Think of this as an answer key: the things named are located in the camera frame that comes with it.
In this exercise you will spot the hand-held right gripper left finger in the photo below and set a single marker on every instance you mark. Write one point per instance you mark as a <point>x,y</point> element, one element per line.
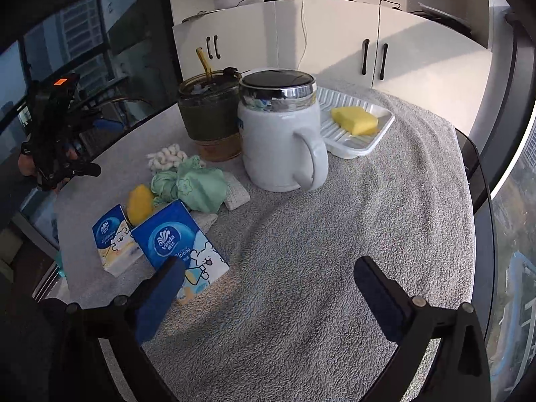
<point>161,297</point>

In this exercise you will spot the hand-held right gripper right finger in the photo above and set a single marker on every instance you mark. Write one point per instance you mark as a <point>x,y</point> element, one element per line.
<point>381,301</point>

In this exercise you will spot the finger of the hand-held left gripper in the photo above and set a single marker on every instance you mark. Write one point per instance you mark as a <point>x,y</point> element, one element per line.
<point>86,169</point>
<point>106,125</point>

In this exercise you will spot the blue tissue pack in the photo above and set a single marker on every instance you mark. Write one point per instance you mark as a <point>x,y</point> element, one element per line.
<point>167,234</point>
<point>111,238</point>

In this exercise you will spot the yellow oval sponge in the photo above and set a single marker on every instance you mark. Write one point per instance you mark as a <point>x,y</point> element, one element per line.
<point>139,205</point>

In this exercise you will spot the cream knotted chenille cloth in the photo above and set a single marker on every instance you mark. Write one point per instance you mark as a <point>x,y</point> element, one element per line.
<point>165,158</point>

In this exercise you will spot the grey knit cloth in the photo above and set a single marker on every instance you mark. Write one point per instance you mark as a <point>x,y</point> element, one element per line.
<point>206,220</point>
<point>236,196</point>

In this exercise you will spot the white ribbed foam tray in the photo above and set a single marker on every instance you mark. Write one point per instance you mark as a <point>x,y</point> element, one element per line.
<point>347,144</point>

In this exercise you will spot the person's left hand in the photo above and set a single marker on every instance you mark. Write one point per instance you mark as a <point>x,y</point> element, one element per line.
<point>26,163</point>

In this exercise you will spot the dark metal rack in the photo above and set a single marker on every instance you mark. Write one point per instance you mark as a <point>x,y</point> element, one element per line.
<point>113,92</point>

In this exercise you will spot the grey towel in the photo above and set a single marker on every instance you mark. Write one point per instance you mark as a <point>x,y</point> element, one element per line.
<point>314,259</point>

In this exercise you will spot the glass cup with green sleeve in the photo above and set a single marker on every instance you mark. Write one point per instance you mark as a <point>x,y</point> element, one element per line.
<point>205,121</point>

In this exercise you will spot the green floral cloth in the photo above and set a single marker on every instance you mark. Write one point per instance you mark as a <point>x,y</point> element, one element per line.
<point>197,186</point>

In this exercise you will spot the white mug with steel lid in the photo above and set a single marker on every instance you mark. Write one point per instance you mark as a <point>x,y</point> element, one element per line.
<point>272,142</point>

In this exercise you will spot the yellow rectangular sponge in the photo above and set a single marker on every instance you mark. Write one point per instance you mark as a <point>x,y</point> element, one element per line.
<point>354,120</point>

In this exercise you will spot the white cabinet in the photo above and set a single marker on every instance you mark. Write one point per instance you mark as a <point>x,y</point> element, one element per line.
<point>335,33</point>

